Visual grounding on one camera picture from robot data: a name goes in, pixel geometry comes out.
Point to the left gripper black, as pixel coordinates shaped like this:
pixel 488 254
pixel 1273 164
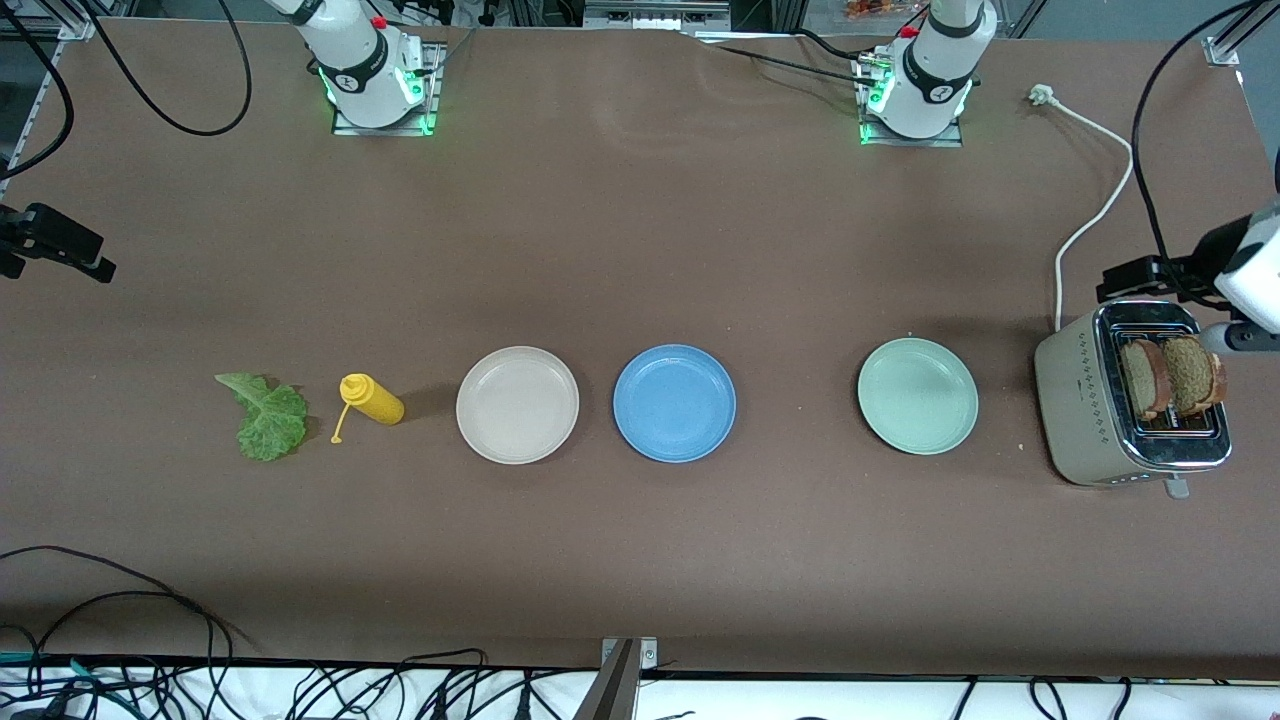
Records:
pixel 1214 248

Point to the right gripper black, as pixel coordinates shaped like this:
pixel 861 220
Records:
pixel 40 230

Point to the brown bread slice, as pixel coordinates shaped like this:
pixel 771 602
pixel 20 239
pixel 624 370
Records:
pixel 1195 375
pixel 1143 378

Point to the green lettuce leaf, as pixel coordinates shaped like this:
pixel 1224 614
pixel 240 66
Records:
pixel 268 420

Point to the mint green plate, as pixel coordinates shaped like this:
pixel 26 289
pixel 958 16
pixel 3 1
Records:
pixel 918 396

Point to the beige plate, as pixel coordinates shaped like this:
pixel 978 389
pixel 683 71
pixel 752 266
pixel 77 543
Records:
pixel 517 405

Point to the blue plate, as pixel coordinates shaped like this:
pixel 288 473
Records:
pixel 675 403

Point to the beige and chrome toaster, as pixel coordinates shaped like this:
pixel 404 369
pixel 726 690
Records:
pixel 1080 410

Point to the yellow mustard squeeze bottle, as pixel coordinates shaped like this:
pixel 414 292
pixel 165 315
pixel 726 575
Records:
pixel 375 398

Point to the orange snack bag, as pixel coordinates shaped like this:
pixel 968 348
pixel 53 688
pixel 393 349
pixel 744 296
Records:
pixel 870 8

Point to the aluminium profile bar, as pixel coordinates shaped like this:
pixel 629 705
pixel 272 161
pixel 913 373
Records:
pixel 612 690

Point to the aluminium table frame rail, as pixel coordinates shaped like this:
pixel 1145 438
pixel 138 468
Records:
pixel 35 100

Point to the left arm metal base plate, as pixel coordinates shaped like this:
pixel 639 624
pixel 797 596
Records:
pixel 950 140

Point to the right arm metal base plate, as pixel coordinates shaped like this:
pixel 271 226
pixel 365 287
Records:
pixel 425 100

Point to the small metal bracket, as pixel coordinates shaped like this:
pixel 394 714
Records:
pixel 648 655

